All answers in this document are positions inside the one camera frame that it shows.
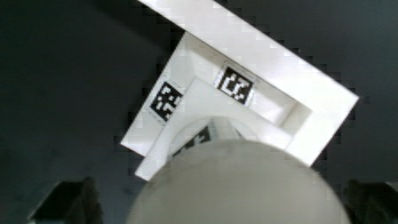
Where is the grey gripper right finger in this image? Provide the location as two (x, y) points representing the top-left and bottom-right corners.
(342, 180), (398, 224)

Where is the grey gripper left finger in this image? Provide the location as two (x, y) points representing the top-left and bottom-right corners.
(28, 177), (103, 224)

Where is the white lamp bulb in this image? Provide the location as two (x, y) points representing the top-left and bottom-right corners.
(124, 116), (353, 224)

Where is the white lamp base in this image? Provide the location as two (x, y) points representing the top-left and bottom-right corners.
(120, 34), (310, 179)

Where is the white right fence block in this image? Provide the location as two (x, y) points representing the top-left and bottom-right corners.
(138, 0), (358, 165)

